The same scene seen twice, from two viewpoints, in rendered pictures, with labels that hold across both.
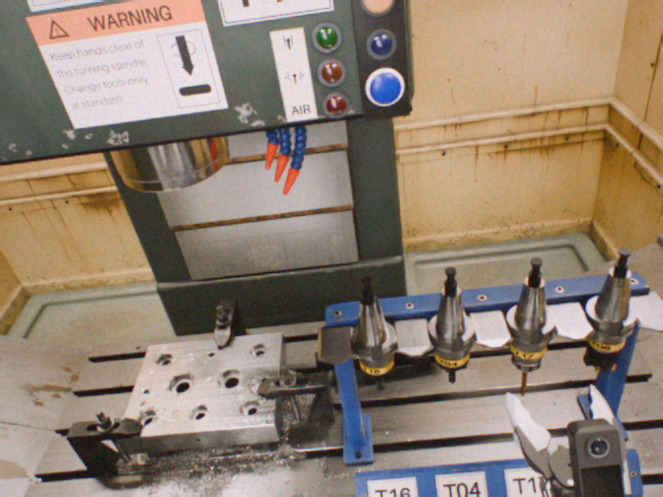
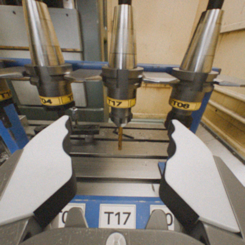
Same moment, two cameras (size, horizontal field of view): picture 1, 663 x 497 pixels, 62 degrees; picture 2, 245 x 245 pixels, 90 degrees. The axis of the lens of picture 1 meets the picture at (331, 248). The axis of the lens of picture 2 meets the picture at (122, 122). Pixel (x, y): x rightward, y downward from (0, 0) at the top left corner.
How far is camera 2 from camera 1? 0.69 m
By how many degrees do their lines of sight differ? 8
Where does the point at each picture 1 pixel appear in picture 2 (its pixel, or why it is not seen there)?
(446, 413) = (89, 163)
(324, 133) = (70, 42)
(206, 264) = (26, 98)
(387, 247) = (98, 103)
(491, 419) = (111, 169)
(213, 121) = not seen: outside the picture
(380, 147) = (95, 58)
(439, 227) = not seen: hidden behind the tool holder
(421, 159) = not seen: hidden behind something
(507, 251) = (143, 121)
